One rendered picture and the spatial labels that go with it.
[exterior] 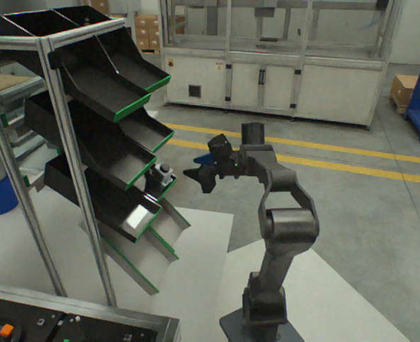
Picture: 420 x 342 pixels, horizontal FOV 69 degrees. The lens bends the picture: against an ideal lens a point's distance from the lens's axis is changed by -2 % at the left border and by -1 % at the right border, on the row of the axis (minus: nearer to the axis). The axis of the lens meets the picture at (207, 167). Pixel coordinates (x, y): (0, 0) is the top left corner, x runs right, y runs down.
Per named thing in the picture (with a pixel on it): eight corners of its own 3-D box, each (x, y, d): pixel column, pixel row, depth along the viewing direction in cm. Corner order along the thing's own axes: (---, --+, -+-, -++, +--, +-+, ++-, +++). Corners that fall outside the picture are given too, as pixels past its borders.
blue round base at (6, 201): (27, 197, 146) (17, 170, 138) (3, 218, 133) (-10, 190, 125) (-1, 193, 148) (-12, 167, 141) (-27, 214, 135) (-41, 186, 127)
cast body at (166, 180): (170, 186, 96) (177, 170, 92) (161, 192, 93) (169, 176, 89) (150, 169, 98) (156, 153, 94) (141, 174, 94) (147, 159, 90)
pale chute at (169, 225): (183, 229, 109) (191, 225, 106) (166, 256, 98) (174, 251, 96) (128, 171, 105) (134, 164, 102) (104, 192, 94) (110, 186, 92)
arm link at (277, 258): (322, 231, 43) (310, 196, 48) (271, 233, 43) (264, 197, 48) (281, 313, 66) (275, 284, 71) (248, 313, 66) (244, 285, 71)
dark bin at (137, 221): (160, 212, 86) (168, 195, 82) (134, 244, 76) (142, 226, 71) (78, 159, 88) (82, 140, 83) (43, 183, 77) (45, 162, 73)
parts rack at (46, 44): (157, 238, 123) (132, 17, 81) (118, 322, 93) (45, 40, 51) (109, 230, 127) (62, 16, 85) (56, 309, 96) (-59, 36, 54)
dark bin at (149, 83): (169, 83, 82) (178, 58, 77) (142, 98, 72) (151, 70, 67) (83, 31, 84) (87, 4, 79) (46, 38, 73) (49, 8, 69)
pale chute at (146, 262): (171, 262, 96) (179, 258, 94) (149, 296, 86) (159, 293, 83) (107, 197, 92) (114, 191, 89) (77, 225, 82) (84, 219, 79)
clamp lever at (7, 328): (13, 340, 74) (14, 326, 70) (8, 349, 72) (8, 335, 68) (0, 335, 74) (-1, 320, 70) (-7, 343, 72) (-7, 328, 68)
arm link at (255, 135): (277, 170, 69) (275, 117, 69) (240, 171, 68) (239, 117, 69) (265, 171, 80) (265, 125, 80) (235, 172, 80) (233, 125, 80)
